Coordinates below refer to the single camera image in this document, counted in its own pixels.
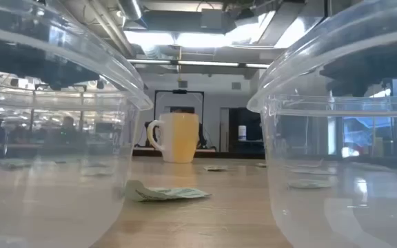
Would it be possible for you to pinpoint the clear plastic bin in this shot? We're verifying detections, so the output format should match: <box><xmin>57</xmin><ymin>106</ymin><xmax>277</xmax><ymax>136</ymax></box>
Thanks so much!
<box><xmin>246</xmin><ymin>0</ymin><xmax>397</xmax><ymax>248</ymax></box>
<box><xmin>0</xmin><ymin>0</ymin><xmax>154</xmax><ymax>248</ymax></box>

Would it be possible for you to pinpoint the yellow and white mug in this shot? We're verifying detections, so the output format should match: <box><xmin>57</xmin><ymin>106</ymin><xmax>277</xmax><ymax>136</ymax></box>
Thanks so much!
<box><xmin>146</xmin><ymin>112</ymin><xmax>200</xmax><ymax>164</ymax></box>

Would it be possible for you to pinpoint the dark cabinet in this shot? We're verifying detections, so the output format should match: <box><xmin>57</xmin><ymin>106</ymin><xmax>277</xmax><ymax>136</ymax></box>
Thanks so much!
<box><xmin>228</xmin><ymin>107</ymin><xmax>265</xmax><ymax>153</ymax></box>

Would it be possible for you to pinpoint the ceiling light strip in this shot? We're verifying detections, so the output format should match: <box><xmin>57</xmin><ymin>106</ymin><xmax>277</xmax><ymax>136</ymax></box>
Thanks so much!
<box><xmin>128</xmin><ymin>59</ymin><xmax>271</xmax><ymax>69</ymax></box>

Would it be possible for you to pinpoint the green banknote on table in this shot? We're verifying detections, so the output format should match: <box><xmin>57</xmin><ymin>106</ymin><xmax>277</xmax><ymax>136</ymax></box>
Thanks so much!
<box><xmin>124</xmin><ymin>179</ymin><xmax>213</xmax><ymax>203</ymax></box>

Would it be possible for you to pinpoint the grey ceiling box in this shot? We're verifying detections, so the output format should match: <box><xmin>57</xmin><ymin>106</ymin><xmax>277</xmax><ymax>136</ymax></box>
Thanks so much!
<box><xmin>200</xmin><ymin>8</ymin><xmax>224</xmax><ymax>30</ymax></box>

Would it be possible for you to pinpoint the person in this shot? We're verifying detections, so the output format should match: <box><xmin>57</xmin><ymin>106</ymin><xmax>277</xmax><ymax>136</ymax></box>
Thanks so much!
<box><xmin>59</xmin><ymin>116</ymin><xmax>78</xmax><ymax>146</ymax></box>

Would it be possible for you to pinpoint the silver ceiling duct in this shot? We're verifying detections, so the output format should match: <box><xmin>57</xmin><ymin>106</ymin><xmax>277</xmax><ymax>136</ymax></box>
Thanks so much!
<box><xmin>117</xmin><ymin>0</ymin><xmax>143</xmax><ymax>21</ymax></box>

